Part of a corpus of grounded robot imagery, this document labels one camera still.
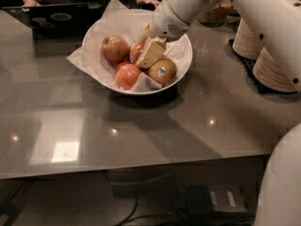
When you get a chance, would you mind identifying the yellow apple with sticker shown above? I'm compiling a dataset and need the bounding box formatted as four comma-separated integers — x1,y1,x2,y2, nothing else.
148,57,177,87

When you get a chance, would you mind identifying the yellow-red apple back left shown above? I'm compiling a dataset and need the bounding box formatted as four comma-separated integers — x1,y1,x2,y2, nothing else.
102,35,130,63

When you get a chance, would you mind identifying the white paper liner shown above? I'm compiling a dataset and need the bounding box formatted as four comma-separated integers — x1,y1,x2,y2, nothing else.
66,0,189,93

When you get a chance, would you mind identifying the front paper plate stack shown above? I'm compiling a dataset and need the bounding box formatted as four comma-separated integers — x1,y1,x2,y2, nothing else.
253,48,296,93

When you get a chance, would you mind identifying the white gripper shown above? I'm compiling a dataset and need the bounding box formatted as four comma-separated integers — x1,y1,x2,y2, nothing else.
135,0,190,69

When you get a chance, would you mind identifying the partly hidden red apple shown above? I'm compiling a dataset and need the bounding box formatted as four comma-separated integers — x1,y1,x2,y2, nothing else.
114,59,131,75

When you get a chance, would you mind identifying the black cable on floor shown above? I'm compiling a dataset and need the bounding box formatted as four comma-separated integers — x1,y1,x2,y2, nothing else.
114,193,189,226

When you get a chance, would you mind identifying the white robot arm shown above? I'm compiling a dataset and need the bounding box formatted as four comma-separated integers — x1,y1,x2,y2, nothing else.
138,0,301,91

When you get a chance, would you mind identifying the glass jar with cereal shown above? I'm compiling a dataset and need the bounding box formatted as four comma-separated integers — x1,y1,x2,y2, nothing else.
198,1,232,26

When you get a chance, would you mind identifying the black mat under plates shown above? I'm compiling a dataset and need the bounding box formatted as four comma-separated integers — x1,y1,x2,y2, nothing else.
235,53,296,94

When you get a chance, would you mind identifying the white ceramic bowl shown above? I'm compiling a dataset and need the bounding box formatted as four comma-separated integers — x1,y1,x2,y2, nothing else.
81,8,194,96

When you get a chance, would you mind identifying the person's right hand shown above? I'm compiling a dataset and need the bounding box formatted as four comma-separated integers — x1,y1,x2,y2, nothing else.
23,0,40,7

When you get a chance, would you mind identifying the red apple front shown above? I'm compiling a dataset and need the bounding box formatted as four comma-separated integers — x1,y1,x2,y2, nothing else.
115,63,142,90

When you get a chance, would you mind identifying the paper plate stack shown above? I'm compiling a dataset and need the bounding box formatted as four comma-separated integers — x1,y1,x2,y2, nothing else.
253,48,296,93
232,19,263,60

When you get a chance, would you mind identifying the rear paper plate stack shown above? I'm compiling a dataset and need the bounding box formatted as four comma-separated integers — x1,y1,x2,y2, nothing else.
232,19,263,60

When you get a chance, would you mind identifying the black laptop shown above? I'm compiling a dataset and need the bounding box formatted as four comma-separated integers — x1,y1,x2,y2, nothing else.
3,2,103,31

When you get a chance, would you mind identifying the black power adapter box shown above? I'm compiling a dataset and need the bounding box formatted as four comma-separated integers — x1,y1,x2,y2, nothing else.
185,185,249,218

